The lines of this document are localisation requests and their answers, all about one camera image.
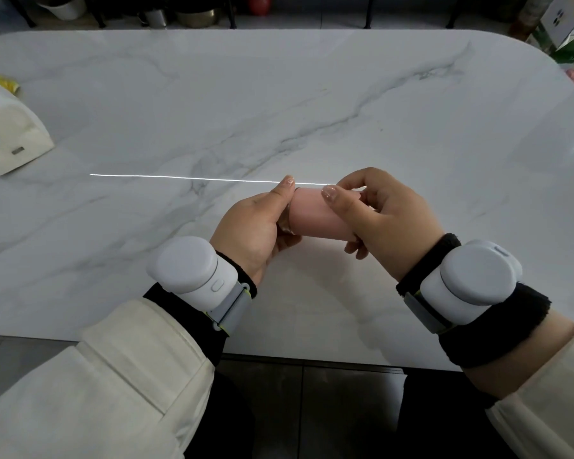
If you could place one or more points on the metal pot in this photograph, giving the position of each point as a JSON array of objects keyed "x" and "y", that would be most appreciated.
[{"x": 154, "y": 16}]

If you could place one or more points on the brass bowl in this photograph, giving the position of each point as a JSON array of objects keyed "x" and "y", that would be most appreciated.
[{"x": 197, "y": 16}]

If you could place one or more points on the red round object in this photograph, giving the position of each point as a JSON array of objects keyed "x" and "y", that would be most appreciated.
[{"x": 259, "y": 3}]

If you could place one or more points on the person's left hand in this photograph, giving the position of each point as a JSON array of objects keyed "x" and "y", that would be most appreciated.
[{"x": 248, "y": 224}]

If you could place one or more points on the person's right forearm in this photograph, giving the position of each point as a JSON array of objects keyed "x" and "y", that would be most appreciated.
[{"x": 507, "y": 353}]

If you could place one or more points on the person's right thumb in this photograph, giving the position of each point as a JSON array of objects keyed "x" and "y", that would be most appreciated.
[{"x": 339, "y": 205}]

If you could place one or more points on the person's right hand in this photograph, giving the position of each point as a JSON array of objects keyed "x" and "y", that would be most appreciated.
[{"x": 397, "y": 224}]

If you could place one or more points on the person's left forearm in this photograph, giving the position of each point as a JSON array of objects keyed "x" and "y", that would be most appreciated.
[{"x": 124, "y": 377}]

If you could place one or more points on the white wrist tracker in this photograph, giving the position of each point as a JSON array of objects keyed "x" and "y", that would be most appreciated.
[
  {"x": 464, "y": 281},
  {"x": 196, "y": 272}
]

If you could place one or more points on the white bucket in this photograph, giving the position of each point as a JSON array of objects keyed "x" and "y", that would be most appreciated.
[{"x": 64, "y": 5}]

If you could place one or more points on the cream fabric bag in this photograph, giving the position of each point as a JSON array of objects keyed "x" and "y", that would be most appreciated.
[{"x": 9, "y": 128}]

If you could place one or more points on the white cardboard box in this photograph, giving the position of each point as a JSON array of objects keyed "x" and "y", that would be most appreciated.
[{"x": 562, "y": 19}]

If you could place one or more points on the pink cylindrical case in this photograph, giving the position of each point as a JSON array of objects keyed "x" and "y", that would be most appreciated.
[{"x": 315, "y": 212}]

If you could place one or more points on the person's left thumb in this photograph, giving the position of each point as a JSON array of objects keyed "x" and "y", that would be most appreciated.
[{"x": 284, "y": 198}]

